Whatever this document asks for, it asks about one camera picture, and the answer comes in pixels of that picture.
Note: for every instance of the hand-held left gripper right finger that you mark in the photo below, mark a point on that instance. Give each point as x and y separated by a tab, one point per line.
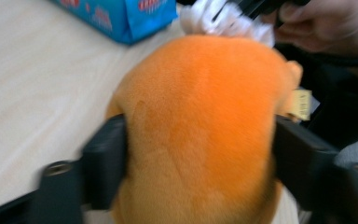
304	161

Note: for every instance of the blue wet wipe pack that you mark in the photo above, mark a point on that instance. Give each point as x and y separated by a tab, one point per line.
130	21

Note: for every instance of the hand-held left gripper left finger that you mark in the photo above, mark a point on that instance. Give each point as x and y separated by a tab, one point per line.
105	161

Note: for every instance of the orange plush toy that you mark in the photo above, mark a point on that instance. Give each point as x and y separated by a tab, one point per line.
199	124

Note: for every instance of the white wet wipe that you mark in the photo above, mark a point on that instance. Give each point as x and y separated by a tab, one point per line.
205	18

